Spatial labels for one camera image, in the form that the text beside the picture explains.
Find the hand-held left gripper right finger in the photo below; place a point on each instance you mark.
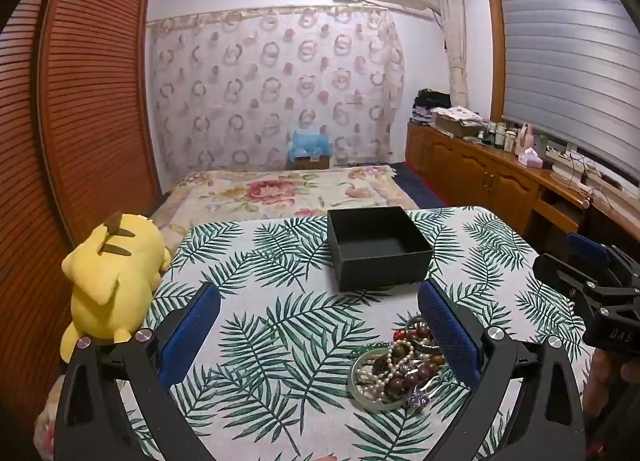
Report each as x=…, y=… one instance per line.
x=450, y=336

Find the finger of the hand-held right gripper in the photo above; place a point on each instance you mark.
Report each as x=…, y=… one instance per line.
x=590, y=247
x=565, y=273

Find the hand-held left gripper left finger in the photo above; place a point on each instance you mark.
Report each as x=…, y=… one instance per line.
x=192, y=336

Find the silver metal bangle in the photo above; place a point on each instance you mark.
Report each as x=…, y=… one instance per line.
x=416, y=323

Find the purple crystal ornament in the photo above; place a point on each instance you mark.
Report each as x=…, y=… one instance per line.
x=419, y=397

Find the green jade bangle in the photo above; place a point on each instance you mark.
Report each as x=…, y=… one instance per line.
x=356, y=381

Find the black square box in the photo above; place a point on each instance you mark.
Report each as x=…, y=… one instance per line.
x=380, y=246

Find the person's right hand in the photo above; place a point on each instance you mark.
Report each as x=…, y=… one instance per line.
x=597, y=383

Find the leaf print tablecloth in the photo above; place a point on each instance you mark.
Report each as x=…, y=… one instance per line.
x=280, y=341

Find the yellow plush toy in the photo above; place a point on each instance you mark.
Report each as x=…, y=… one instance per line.
x=112, y=281

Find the pink tissue box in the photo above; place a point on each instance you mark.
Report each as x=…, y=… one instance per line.
x=530, y=158

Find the pink bottle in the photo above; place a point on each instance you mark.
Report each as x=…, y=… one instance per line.
x=525, y=136

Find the wooden sideboard cabinet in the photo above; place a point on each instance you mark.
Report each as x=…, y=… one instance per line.
x=480, y=176

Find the group of cosmetic bottles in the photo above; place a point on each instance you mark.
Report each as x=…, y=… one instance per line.
x=500, y=137

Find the dark blue bed sheet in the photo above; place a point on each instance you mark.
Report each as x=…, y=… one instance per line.
x=420, y=188

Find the flat cardboard box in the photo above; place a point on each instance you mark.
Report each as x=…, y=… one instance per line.
x=457, y=122

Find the grey window blind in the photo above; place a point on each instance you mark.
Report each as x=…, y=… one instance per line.
x=570, y=51

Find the small cardboard box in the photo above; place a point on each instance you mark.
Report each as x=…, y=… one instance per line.
x=312, y=162

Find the pile of folded clothes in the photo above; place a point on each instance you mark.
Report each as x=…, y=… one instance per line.
x=431, y=103

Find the blue bag on box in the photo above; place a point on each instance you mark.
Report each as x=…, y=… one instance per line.
x=310, y=143

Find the wrapped air conditioner pipe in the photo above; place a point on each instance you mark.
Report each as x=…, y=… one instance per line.
x=454, y=41

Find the wooden louvre wardrobe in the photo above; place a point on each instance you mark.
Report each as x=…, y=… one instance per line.
x=80, y=116

